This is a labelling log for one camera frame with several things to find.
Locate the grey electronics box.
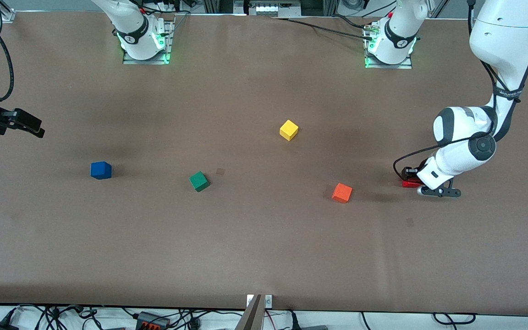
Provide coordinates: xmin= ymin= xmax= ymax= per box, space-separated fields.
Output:
xmin=245 ymin=0 xmax=302 ymax=17

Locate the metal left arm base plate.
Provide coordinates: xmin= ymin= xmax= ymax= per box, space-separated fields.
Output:
xmin=364 ymin=54 xmax=413 ymax=70

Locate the orange cube block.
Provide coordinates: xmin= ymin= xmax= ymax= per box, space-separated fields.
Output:
xmin=331 ymin=183 xmax=353 ymax=204

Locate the black orange connector box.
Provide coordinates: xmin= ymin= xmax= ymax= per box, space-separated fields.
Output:
xmin=135 ymin=311 xmax=171 ymax=330

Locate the blue cube block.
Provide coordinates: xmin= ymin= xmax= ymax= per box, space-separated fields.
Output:
xmin=90 ymin=161 xmax=112 ymax=180

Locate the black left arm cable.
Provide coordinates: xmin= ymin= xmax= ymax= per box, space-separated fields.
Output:
xmin=392 ymin=0 xmax=528 ymax=182

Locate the black cable on table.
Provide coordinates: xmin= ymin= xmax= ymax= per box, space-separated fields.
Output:
xmin=273 ymin=14 xmax=377 ymax=42

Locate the black looped cable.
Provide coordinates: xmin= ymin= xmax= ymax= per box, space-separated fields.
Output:
xmin=432 ymin=312 xmax=477 ymax=325

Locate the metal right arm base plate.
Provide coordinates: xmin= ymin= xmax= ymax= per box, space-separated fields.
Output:
xmin=122 ymin=21 xmax=174 ymax=65

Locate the white metal bracket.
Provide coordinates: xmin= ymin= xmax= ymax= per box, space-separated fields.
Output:
xmin=246 ymin=295 xmax=273 ymax=308

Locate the green cube block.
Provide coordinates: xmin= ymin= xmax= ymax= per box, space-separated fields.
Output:
xmin=189 ymin=171 xmax=210 ymax=193

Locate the yellow cube block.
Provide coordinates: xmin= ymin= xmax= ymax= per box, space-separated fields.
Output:
xmin=279 ymin=120 xmax=299 ymax=142

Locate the grey slanted post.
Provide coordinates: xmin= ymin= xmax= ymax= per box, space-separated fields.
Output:
xmin=235 ymin=294 xmax=264 ymax=330

